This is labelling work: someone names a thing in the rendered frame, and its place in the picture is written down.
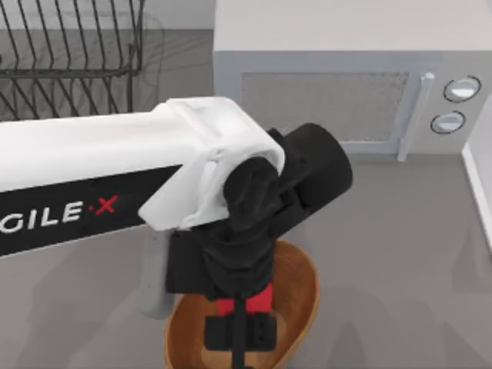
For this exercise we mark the brown wooden bowl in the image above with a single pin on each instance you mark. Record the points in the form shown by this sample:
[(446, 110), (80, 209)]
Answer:
[(296, 292)]

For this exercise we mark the white round microwave knob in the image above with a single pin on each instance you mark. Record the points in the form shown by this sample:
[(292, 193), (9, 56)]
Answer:
[(462, 88), (448, 122)]

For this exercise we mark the microwave oven door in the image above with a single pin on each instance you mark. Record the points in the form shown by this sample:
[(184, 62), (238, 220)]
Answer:
[(326, 104)]

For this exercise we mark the pale grey rounded box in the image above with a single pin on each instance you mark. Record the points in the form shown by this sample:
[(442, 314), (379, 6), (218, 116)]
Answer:
[(153, 276)]

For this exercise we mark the pale microwave oven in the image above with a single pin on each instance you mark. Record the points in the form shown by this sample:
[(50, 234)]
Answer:
[(346, 34)]

